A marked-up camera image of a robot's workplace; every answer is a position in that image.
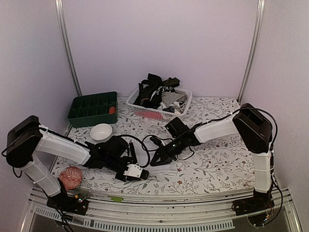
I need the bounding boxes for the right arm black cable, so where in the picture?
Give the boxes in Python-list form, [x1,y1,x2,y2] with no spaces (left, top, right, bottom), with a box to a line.
[142,107,278,161]

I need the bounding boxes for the grey underwear in basket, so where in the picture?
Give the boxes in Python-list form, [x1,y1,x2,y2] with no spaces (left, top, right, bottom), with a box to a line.
[158,92,188,114]

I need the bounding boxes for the white ceramic bowl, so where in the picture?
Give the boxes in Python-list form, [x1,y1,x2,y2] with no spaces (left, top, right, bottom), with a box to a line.
[90,123,112,142]

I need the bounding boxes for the green compartment tray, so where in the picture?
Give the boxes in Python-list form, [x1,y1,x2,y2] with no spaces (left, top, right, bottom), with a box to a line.
[68,91,118,128]

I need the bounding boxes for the right aluminium frame post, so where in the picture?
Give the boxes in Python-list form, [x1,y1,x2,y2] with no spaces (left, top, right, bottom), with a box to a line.
[237,0,266,103]

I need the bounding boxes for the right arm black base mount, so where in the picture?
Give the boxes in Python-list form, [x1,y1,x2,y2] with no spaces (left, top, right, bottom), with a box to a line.
[231,190,275,216]

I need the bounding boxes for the white underwear with black trim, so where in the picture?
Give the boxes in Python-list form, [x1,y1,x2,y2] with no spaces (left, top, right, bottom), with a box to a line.
[136,149,178,176]

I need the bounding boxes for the right robot arm white sleeves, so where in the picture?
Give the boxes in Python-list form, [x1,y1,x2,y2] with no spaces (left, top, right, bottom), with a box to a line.
[191,103,278,194]

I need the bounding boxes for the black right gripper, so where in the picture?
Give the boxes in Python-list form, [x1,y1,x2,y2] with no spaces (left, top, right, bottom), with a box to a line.
[150,135,186,166]

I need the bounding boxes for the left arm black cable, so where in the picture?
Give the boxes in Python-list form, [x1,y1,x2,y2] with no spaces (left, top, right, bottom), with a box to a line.
[120,134,152,169]

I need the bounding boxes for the left aluminium frame post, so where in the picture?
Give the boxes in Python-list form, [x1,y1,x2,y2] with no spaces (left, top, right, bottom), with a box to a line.
[55,0,82,96]

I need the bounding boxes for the black underwear in basket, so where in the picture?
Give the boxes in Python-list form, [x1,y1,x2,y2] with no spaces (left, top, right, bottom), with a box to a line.
[133,73,180,109]

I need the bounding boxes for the aluminium frame post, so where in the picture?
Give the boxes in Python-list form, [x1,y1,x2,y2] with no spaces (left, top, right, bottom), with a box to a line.
[237,0,266,103]
[55,0,82,96]

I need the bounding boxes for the green tape scrap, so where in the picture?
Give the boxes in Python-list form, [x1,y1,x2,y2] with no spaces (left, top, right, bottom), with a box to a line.
[108,196,124,203]

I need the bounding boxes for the aluminium front table rail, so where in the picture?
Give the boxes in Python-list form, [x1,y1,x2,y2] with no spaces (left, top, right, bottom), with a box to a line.
[20,187,302,232]

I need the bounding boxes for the small orange object in tray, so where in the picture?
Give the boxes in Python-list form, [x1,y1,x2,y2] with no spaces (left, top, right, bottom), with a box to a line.
[108,106,116,115]

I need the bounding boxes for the white plastic laundry basket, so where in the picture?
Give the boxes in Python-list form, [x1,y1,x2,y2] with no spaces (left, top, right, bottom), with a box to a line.
[126,87,194,123]

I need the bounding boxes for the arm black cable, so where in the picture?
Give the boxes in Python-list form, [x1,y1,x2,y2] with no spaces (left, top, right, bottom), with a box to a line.
[142,107,278,161]
[120,134,152,169]

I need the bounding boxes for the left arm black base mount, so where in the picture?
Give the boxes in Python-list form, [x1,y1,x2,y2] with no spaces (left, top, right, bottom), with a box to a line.
[46,185,89,216]

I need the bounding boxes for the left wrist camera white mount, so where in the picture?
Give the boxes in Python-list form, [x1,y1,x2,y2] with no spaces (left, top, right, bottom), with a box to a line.
[124,164,149,180]

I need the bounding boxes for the red patterned bowl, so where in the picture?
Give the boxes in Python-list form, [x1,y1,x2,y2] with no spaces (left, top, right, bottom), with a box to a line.
[59,166,83,190]

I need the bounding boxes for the robot arm white sleeves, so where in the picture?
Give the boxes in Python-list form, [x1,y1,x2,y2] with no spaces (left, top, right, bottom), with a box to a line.
[1,115,102,196]
[191,103,278,194]

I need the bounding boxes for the left robot arm white sleeves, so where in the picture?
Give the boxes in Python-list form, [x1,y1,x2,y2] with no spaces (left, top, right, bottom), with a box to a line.
[1,115,102,196]

